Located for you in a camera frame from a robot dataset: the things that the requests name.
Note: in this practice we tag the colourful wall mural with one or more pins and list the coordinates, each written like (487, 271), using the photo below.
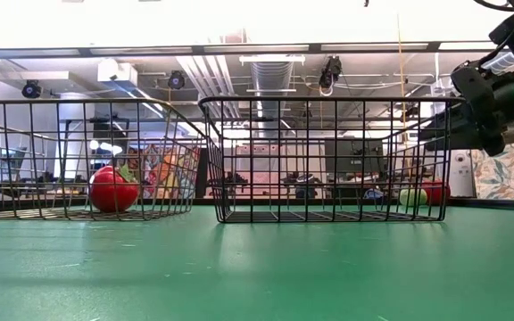
(163, 171)

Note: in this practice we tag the white ceiling unit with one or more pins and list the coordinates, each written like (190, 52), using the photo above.
(116, 71)

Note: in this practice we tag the silver ventilation duct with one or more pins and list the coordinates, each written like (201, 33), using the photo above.
(271, 76)

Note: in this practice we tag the black monitor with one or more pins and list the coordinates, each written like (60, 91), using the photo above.
(355, 156)

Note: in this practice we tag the white pillar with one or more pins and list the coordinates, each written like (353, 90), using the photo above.
(462, 174)

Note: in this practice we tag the pale green lime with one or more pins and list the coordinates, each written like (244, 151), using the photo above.
(413, 198)

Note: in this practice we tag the white ceiling light fixture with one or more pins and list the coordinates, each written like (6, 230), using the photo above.
(271, 59)

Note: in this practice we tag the leaf pattern wall mural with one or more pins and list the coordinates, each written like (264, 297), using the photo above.
(502, 174)

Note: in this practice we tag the black ceiling camera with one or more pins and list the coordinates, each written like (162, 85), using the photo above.
(31, 89)
(176, 80)
(332, 69)

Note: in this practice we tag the green table mat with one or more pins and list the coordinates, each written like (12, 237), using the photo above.
(257, 267)

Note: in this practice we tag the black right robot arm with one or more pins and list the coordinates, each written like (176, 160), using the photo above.
(484, 111)

